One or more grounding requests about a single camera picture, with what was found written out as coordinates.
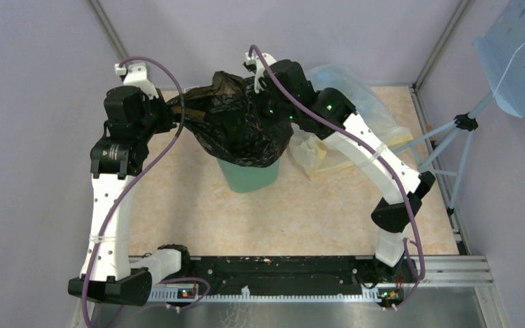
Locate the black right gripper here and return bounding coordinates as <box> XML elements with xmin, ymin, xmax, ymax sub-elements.
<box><xmin>245</xmin><ymin>81</ymin><xmax>295</xmax><ymax>133</ymax></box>

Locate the black trash bag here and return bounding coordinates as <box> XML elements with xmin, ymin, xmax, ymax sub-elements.
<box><xmin>166</xmin><ymin>71</ymin><xmax>293</xmax><ymax>167</ymax></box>

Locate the clear plastic bag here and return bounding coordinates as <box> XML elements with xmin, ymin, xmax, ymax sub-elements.
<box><xmin>288</xmin><ymin>64</ymin><xmax>413</xmax><ymax>180</ymax></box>

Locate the green plastic trash bin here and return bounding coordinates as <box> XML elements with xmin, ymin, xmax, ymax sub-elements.
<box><xmin>217</xmin><ymin>159</ymin><xmax>280</xmax><ymax>193</ymax></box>

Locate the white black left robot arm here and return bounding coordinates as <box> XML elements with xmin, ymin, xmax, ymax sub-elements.
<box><xmin>67</xmin><ymin>85</ymin><xmax>192</xmax><ymax>306</ymax></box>

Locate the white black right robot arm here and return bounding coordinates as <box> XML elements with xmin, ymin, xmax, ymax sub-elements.
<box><xmin>243</xmin><ymin>55</ymin><xmax>435</xmax><ymax>282</ymax></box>

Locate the light blue tripod stand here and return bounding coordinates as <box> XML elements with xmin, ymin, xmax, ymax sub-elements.
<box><xmin>394</xmin><ymin>91</ymin><xmax>494</xmax><ymax>216</ymax></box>

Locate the perforated light blue panel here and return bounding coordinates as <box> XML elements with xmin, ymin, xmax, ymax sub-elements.
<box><xmin>474</xmin><ymin>1</ymin><xmax>525</xmax><ymax>118</ymax></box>

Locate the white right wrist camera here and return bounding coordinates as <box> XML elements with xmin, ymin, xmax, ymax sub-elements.
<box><xmin>243</xmin><ymin>52</ymin><xmax>265</xmax><ymax>94</ymax></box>

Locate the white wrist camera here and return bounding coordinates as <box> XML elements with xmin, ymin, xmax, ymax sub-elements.
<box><xmin>114</xmin><ymin>63</ymin><xmax>159</xmax><ymax>100</ymax></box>
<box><xmin>243</xmin><ymin>52</ymin><xmax>265</xmax><ymax>94</ymax></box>

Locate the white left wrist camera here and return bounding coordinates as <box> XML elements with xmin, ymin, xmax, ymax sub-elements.
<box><xmin>114</xmin><ymin>63</ymin><xmax>159</xmax><ymax>100</ymax></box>

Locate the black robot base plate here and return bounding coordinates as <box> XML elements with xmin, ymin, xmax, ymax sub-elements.
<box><xmin>149</xmin><ymin>254</ymin><xmax>420</xmax><ymax>300</ymax></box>

